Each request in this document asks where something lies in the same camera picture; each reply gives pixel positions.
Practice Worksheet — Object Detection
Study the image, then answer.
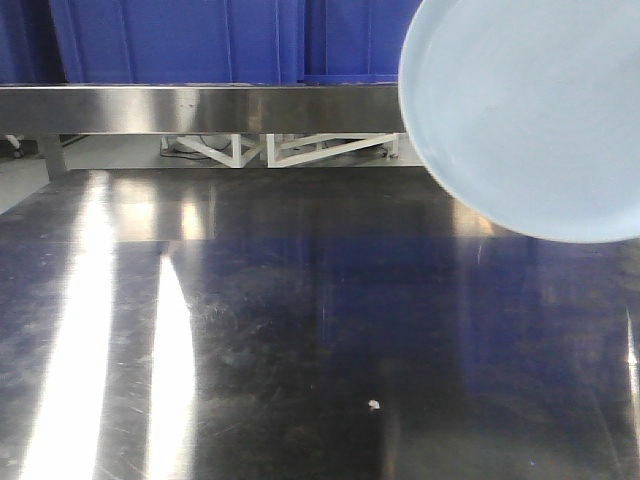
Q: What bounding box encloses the light blue plate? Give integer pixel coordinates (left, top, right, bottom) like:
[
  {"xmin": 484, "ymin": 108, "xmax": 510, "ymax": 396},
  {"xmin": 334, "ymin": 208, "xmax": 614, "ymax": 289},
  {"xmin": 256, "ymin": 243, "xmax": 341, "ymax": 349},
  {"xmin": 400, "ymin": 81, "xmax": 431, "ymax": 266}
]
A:
[{"xmin": 398, "ymin": 1, "xmax": 639, "ymax": 243}]

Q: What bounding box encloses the blue plastic crate, right labelled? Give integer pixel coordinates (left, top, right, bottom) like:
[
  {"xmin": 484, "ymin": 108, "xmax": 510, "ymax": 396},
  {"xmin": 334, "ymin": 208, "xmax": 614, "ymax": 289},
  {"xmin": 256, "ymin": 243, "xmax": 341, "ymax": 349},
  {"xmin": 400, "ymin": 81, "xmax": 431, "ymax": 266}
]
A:
[{"xmin": 303, "ymin": 0, "xmax": 420, "ymax": 85}]

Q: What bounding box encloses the blue plastic crate, centre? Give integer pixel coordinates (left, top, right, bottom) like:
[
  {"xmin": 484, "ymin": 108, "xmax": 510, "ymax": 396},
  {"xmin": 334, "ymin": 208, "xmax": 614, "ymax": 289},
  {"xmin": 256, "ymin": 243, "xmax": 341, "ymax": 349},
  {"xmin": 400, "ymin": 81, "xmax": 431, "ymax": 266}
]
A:
[{"xmin": 50, "ymin": 0, "xmax": 305, "ymax": 85}]

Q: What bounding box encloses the blue plastic crate, left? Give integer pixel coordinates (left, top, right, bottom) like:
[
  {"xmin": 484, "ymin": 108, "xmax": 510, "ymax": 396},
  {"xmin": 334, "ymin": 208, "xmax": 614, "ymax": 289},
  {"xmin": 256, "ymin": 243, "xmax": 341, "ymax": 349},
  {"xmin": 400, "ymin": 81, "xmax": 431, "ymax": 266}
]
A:
[{"xmin": 1, "ymin": 0, "xmax": 66, "ymax": 85}]

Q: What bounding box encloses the white metal frame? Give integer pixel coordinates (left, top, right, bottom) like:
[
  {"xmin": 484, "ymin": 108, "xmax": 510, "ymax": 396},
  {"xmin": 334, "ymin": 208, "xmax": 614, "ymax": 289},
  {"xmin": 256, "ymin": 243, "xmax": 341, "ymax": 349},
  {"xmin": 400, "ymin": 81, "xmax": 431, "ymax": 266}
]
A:
[{"xmin": 160, "ymin": 133, "xmax": 400, "ymax": 169}]

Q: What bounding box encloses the stainless steel shelf rail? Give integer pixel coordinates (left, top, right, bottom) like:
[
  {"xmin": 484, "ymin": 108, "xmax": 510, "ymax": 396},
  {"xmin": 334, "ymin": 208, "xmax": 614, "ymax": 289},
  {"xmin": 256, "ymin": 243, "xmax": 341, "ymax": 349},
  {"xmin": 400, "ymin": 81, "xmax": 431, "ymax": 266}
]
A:
[{"xmin": 1, "ymin": 84, "xmax": 404, "ymax": 135}]

